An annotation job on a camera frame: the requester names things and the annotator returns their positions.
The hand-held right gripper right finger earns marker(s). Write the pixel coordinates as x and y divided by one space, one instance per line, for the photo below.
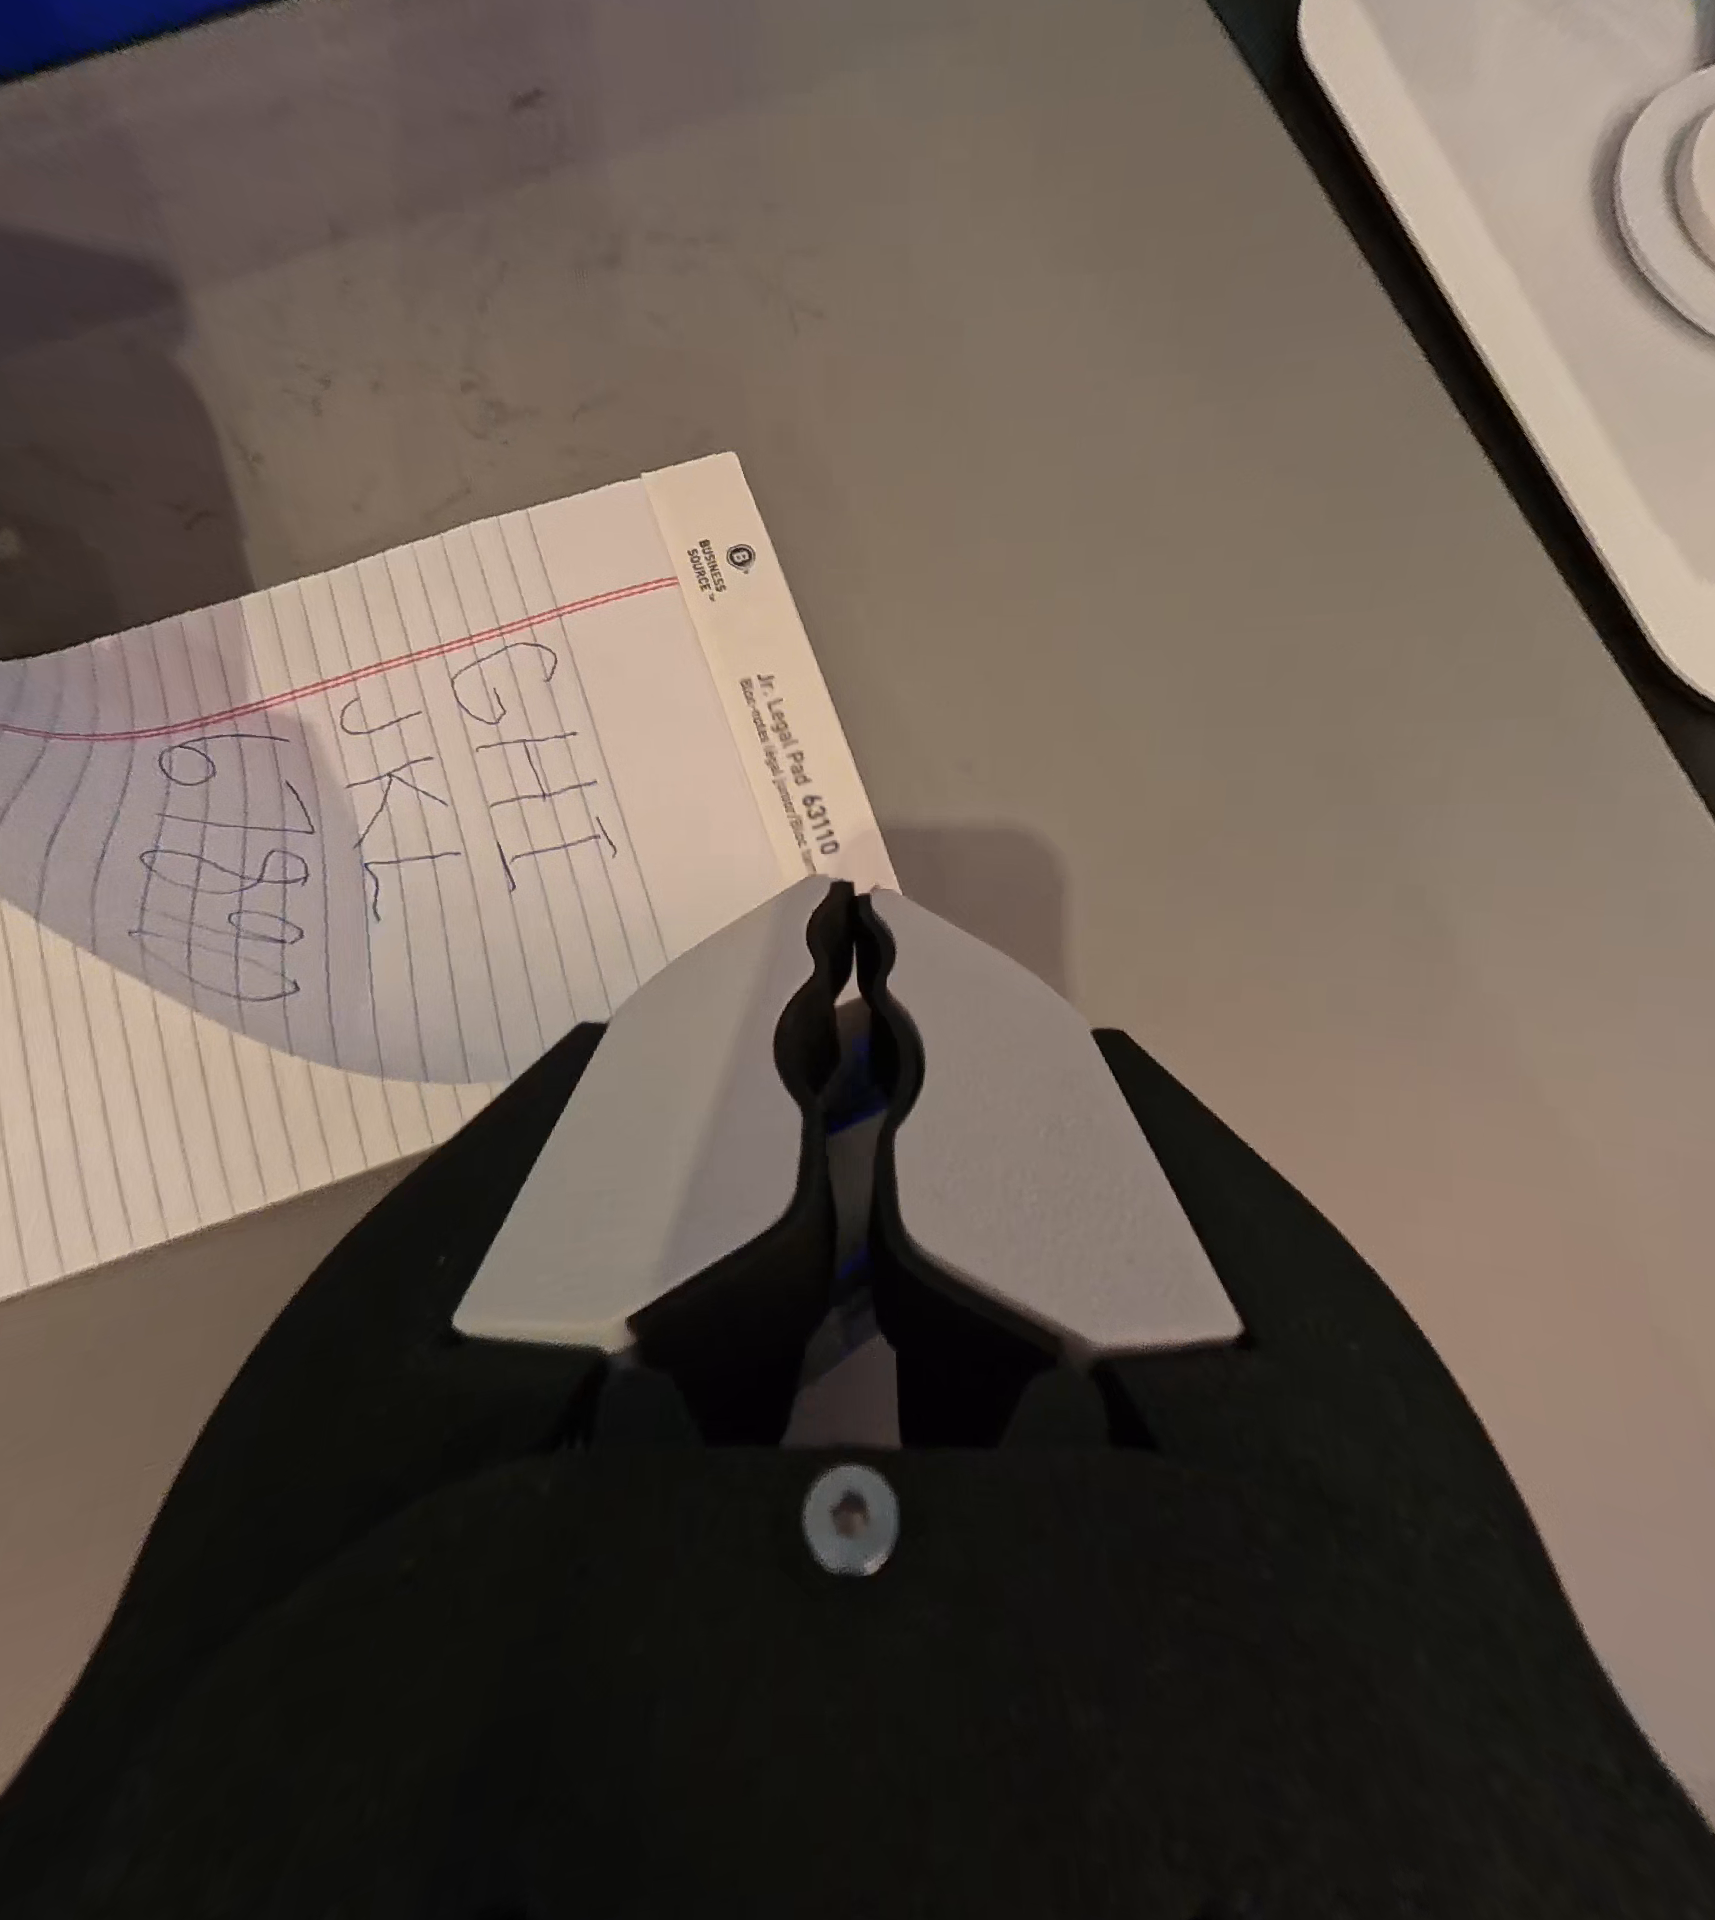
1051 1185

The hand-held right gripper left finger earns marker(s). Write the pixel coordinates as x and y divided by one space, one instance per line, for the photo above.
632 1170

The handwritten lined paper sheet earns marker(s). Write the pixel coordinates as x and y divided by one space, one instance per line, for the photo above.
346 781

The white lined legal notepad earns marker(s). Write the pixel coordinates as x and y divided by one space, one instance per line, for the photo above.
76 1140

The instruction board on stand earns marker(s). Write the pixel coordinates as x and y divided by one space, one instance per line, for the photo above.
1517 225

